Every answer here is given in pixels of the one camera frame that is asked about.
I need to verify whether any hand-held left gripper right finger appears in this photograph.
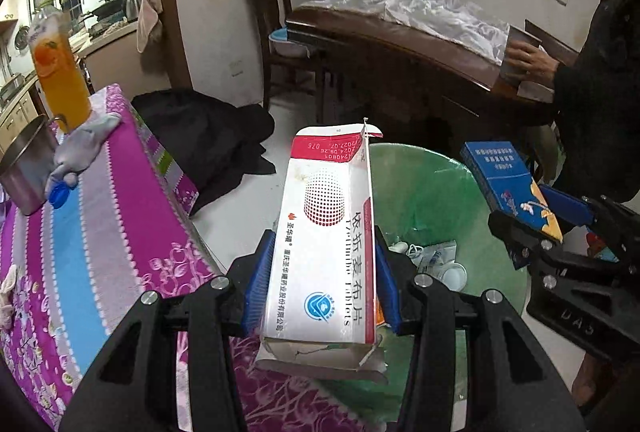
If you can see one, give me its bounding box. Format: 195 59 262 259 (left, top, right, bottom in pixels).
374 226 586 432

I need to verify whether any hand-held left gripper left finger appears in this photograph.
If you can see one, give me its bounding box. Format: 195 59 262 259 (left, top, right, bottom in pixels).
59 228 278 432

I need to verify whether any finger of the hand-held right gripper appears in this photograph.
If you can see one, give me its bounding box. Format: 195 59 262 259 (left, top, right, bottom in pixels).
487 209 568 270
542 185 640 259

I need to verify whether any blue cardboard box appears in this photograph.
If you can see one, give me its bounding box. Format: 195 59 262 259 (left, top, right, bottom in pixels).
460 141 563 243

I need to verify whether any white red medicine box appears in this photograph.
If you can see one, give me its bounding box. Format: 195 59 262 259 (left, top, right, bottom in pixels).
254 117 388 385

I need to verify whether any green trash bin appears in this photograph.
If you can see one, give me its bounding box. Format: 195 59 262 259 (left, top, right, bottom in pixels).
300 142 532 432

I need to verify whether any clear plastic wrapper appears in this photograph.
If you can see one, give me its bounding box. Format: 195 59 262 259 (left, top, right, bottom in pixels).
407 239 458 275

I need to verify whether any white paper cup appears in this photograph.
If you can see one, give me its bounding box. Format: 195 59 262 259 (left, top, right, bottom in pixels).
439 262 469 291

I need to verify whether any black cloth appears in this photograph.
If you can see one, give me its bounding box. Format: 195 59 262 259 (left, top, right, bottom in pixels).
131 88 277 217

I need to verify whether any floral purple tablecloth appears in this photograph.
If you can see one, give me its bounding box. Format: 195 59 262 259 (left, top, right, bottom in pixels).
0 83 311 432

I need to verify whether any dark wooden table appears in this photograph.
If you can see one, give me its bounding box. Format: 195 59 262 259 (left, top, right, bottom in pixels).
285 0 581 148

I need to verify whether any blue bottle cap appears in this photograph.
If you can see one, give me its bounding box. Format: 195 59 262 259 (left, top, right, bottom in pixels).
48 182 71 209

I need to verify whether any grey cloth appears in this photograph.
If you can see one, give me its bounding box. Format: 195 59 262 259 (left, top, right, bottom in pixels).
45 112 123 195

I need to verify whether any blue basin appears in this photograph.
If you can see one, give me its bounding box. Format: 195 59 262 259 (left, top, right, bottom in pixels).
268 26 311 59

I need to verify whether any white plastic sheet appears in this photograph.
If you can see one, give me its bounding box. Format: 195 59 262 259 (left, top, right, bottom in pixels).
320 0 511 66

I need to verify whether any steel pot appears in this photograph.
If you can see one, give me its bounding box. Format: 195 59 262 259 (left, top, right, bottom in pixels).
0 115 66 217

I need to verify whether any wooden chair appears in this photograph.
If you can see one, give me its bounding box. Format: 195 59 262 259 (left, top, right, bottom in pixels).
247 0 331 123

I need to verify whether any orange juice bottle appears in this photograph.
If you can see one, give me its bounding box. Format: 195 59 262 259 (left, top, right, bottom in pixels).
27 10 93 133

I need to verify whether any pink towel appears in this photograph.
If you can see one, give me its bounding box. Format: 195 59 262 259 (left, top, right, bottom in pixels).
136 0 163 54

